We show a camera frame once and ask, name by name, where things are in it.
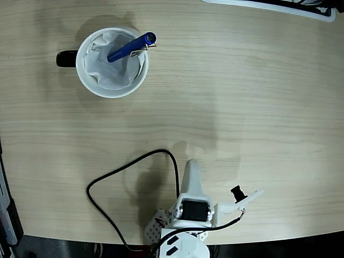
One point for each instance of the wrist camera on white mount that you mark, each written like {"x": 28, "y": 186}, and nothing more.
{"x": 228, "y": 208}

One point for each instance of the white perforated plastic block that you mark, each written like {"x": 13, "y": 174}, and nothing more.
{"x": 153, "y": 231}

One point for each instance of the white flat device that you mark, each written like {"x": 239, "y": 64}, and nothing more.
{"x": 268, "y": 6}

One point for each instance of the crumpled white tissue paper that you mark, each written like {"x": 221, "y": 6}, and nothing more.
{"x": 107, "y": 78}

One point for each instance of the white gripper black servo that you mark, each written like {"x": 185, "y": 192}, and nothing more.
{"x": 194, "y": 210}

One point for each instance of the blue metal pen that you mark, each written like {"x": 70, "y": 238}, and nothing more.
{"x": 126, "y": 49}

